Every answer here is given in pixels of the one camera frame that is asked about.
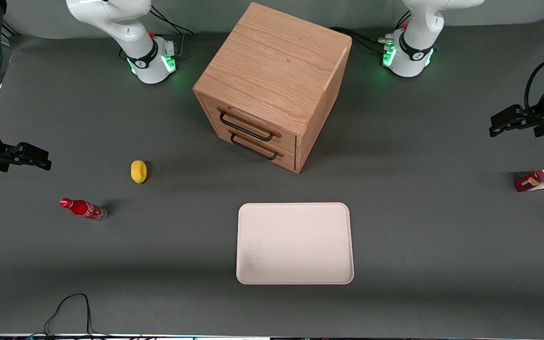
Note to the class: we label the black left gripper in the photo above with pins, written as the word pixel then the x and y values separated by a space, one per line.
pixel 540 117

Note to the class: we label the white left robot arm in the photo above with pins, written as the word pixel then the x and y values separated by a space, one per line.
pixel 416 54

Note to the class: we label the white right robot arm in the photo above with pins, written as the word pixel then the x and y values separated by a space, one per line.
pixel 111 14

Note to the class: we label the cream plastic tray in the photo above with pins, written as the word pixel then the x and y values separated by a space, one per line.
pixel 294 243

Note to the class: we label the red cola bottle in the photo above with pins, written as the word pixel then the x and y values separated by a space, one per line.
pixel 83 208

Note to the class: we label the yellow lemon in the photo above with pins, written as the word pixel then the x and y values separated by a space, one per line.
pixel 138 171

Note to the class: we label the wooden drawer front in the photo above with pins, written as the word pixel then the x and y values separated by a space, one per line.
pixel 287 159
pixel 287 140

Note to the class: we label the oak wooden drawer cabinet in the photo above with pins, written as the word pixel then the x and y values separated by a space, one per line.
pixel 276 61

